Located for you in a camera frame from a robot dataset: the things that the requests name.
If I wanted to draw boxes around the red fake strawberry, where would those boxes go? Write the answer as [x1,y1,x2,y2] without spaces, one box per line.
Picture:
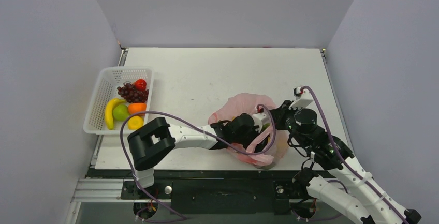
[133,79,147,92]

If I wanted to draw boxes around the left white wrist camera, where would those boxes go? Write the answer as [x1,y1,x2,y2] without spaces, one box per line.
[251,109,271,133]

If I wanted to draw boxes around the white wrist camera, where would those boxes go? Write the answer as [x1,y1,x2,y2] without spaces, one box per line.
[288,86,314,110]
[251,109,271,133]

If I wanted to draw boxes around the green fake pear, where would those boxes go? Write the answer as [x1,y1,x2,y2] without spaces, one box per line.
[112,104,130,121]

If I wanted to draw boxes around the orange fake fruit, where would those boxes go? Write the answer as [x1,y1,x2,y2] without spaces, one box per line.
[128,102,147,115]

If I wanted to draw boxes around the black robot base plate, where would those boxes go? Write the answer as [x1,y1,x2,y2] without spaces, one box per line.
[120,169,349,216]

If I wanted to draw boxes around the yellow fake lemon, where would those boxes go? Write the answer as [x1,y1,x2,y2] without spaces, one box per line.
[128,116,144,130]

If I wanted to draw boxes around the purple fake grapes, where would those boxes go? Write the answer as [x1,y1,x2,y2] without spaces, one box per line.
[116,83,149,103]

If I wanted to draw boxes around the yellow fake banana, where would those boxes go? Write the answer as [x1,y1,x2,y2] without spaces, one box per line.
[104,98,126,130]

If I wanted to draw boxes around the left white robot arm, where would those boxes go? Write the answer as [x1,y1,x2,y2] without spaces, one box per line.
[127,113,273,198]

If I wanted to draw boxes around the pink plastic bag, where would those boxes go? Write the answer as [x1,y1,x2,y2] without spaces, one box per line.
[208,93,288,169]

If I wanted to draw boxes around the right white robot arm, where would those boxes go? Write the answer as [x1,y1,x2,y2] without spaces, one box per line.
[270,100,422,223]

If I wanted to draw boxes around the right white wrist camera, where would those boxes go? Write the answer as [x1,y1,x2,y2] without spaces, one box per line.
[288,86,314,110]

